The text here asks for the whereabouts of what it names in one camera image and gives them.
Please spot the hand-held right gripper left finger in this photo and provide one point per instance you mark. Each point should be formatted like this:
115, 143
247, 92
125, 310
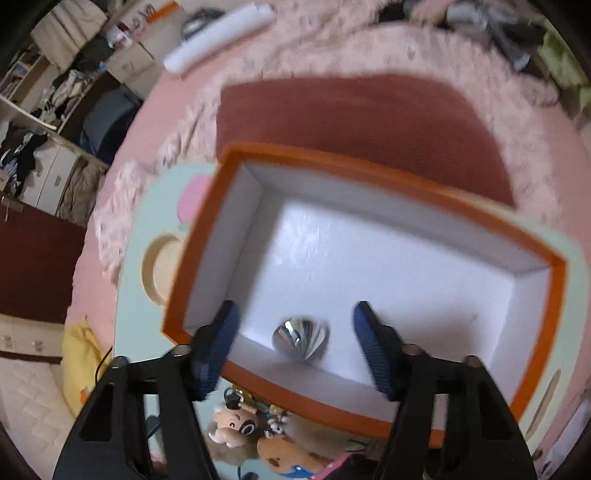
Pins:
217, 346

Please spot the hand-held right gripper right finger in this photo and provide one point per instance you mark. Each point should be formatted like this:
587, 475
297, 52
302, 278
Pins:
374, 350

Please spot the silver cone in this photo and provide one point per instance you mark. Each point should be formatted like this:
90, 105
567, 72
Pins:
300, 337

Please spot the orange cardboard box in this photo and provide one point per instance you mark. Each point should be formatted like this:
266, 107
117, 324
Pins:
369, 258

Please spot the grey fur pompom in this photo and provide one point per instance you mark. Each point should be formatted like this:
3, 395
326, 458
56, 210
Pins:
318, 436

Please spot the yellow cloth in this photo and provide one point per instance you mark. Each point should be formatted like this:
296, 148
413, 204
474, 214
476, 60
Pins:
83, 364

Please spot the pink bed sheet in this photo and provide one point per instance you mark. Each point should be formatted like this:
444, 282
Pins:
92, 286

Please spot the white quilted mattress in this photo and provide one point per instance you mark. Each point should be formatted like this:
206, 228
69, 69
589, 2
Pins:
27, 397

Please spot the brown door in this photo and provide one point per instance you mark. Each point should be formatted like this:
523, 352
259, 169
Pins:
37, 263

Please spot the beige quilted cloth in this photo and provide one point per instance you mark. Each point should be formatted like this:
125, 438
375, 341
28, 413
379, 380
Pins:
81, 194

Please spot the white drawer cabinet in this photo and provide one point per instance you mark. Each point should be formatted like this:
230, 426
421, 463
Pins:
51, 177

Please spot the pink fluffy blanket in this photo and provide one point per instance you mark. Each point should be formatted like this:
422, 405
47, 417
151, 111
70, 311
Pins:
184, 106

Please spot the dark blue chair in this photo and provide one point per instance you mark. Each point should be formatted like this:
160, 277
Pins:
111, 124

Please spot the black and white clothes heap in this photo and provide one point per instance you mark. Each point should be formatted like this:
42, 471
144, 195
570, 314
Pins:
69, 85

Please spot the white foam roll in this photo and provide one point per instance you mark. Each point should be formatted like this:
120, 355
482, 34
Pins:
217, 37

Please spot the white shelf unit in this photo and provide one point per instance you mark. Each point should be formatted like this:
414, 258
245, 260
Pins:
18, 74

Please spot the white box orange lid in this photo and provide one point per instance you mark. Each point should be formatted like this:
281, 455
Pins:
147, 11

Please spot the beige curtain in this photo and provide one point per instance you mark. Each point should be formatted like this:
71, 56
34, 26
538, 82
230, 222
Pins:
69, 27

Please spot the blue-grey garment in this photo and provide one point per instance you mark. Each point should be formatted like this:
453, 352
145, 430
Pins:
475, 14

